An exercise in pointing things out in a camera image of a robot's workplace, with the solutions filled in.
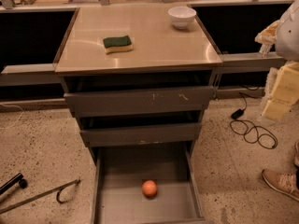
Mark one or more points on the tan sneaker shoe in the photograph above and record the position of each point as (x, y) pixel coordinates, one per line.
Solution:
(283, 183)

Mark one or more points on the middle grey drawer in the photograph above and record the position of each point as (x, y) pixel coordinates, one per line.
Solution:
(141, 135)

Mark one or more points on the white bowl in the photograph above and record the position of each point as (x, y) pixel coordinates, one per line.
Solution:
(181, 17)

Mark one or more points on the right grey shelf rail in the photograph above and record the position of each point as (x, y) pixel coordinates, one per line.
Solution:
(249, 62)

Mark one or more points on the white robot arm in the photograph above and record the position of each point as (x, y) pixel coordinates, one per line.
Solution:
(284, 35)

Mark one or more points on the black caster leg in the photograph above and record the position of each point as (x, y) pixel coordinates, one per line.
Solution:
(17, 179)

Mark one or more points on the grey drawer cabinet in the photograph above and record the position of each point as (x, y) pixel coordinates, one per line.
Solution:
(162, 57)

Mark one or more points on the metal rod with hook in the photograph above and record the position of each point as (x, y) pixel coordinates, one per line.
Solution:
(57, 191)

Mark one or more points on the green yellow sponge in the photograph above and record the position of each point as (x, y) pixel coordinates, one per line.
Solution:
(117, 44)

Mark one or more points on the grey drawer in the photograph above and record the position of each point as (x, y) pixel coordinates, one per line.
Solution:
(141, 135)
(120, 174)
(131, 102)

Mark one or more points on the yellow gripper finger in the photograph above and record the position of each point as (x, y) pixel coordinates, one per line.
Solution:
(267, 35)
(281, 91)

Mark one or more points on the clear plastic water bottle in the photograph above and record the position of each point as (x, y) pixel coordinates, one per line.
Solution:
(265, 49)

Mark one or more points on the grey shelf rail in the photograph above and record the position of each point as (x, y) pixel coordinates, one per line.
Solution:
(249, 62)
(28, 74)

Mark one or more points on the top grey drawer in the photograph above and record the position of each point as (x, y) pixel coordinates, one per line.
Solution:
(131, 102)

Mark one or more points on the bottom grey drawer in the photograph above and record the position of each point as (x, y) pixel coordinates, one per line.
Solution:
(120, 174)

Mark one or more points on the orange fruit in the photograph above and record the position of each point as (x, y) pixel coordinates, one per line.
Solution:
(149, 188)

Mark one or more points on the left grey shelf rail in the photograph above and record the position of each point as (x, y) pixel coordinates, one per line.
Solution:
(28, 74)

